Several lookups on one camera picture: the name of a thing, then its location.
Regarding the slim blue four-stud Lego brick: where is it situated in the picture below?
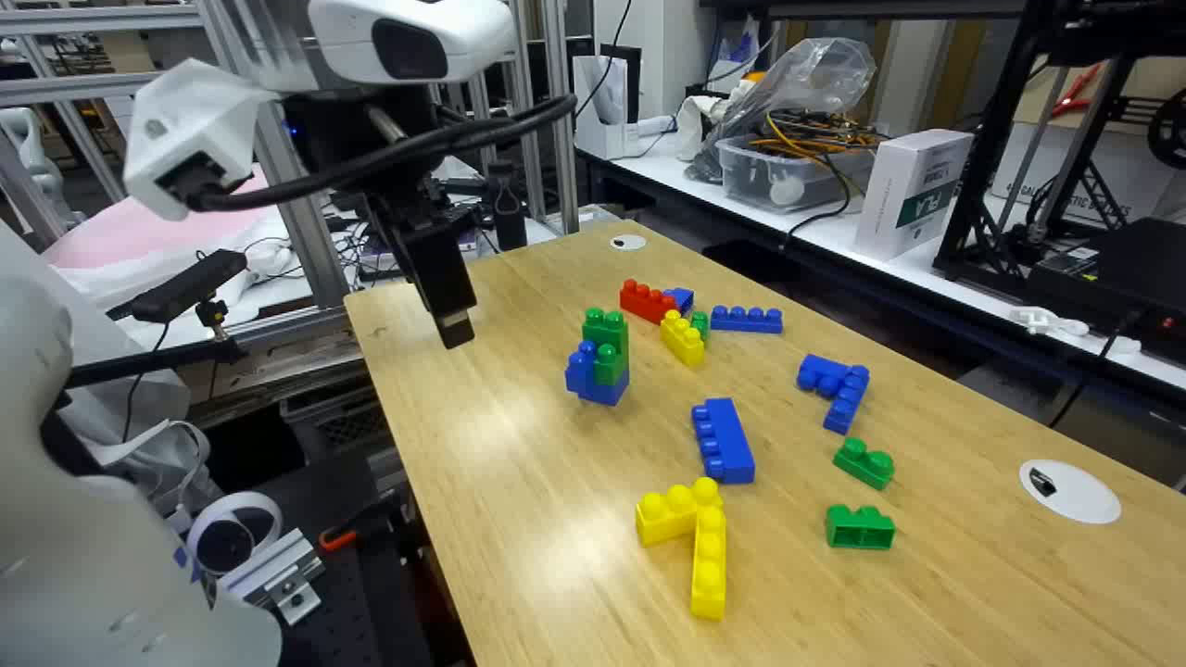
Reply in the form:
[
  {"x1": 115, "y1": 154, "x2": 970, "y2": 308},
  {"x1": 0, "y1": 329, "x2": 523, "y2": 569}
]
[{"x1": 708, "y1": 301, "x2": 786, "y2": 337}]

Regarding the clear plastic bin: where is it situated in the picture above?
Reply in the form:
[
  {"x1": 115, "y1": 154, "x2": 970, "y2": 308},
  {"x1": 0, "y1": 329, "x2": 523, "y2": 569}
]
[{"x1": 712, "y1": 129, "x2": 861, "y2": 220}]

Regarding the pink foam sheet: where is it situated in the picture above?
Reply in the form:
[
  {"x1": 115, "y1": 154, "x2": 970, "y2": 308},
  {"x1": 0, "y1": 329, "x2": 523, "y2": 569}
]
[{"x1": 41, "y1": 181, "x2": 291, "y2": 276}]

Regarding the aluminium extrusion frame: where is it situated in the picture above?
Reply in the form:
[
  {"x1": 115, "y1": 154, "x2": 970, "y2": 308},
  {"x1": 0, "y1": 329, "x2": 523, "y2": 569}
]
[{"x1": 0, "y1": 0, "x2": 586, "y2": 312}]

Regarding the yellow cable bundle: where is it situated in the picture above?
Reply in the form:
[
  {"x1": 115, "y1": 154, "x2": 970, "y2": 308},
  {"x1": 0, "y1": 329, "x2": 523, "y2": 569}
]
[{"x1": 739, "y1": 106, "x2": 882, "y2": 171}]

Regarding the black camera on stand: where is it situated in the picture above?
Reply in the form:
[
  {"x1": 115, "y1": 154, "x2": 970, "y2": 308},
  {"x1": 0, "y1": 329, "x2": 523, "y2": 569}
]
[{"x1": 109, "y1": 248, "x2": 251, "y2": 327}]

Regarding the white ring with bracket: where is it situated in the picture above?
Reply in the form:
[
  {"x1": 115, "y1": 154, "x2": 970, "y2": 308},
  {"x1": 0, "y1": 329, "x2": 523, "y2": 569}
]
[{"x1": 182, "y1": 488, "x2": 325, "y2": 626}]

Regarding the clear plastic bag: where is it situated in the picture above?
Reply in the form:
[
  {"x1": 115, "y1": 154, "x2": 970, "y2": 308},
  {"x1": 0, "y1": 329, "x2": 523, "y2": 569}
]
[{"x1": 686, "y1": 34, "x2": 882, "y2": 190}]

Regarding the yellow three-stud Lego brick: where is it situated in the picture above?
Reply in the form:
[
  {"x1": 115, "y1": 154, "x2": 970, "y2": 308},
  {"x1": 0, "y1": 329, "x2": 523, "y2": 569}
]
[
  {"x1": 658, "y1": 308, "x2": 712, "y2": 369},
  {"x1": 634, "y1": 475, "x2": 726, "y2": 549}
]

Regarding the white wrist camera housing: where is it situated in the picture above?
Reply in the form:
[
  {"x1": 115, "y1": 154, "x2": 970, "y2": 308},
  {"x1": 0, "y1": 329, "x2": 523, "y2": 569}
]
[{"x1": 119, "y1": 57, "x2": 286, "y2": 227}]

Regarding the yellow four-stud Lego brick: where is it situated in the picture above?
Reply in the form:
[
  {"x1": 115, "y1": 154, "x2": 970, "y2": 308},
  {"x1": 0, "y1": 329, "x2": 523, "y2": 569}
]
[{"x1": 686, "y1": 495, "x2": 735, "y2": 626}]

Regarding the white cardboard box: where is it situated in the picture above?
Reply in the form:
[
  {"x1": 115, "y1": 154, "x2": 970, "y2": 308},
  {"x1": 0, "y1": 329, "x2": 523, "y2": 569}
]
[{"x1": 852, "y1": 124, "x2": 978, "y2": 262}]

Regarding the long workbench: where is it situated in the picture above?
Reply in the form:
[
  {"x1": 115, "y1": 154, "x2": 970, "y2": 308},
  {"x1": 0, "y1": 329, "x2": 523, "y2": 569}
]
[{"x1": 570, "y1": 115, "x2": 1186, "y2": 399}]

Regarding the white moulded cover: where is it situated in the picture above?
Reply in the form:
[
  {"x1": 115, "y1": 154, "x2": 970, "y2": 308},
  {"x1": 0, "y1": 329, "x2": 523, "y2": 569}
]
[{"x1": 0, "y1": 220, "x2": 291, "y2": 667}]

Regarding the red Lego brick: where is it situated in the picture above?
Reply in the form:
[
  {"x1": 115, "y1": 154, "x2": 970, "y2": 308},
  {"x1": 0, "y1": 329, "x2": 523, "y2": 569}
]
[{"x1": 617, "y1": 274, "x2": 684, "y2": 327}]

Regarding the large blue Lego brick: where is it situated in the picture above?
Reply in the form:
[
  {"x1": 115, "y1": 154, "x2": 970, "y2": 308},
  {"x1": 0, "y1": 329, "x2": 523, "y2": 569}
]
[{"x1": 691, "y1": 392, "x2": 759, "y2": 488}]

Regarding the black 3D printer frame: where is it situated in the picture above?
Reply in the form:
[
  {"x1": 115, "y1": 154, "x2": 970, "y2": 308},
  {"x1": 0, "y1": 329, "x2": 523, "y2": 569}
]
[{"x1": 931, "y1": 0, "x2": 1186, "y2": 367}]

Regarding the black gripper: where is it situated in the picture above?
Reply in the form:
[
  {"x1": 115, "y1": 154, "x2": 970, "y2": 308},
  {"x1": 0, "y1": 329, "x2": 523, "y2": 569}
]
[{"x1": 291, "y1": 80, "x2": 491, "y2": 352}]

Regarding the black support rod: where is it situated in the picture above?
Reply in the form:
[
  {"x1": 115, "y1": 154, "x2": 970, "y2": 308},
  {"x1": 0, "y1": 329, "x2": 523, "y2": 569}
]
[{"x1": 47, "y1": 333, "x2": 250, "y2": 396}]

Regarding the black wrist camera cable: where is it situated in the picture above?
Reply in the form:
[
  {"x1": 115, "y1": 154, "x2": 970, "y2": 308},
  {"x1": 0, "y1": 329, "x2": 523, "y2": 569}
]
[{"x1": 182, "y1": 91, "x2": 581, "y2": 216}]

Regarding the red clamp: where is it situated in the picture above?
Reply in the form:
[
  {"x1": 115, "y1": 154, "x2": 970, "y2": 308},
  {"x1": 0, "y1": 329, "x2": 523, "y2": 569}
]
[{"x1": 1048, "y1": 57, "x2": 1112, "y2": 122}]

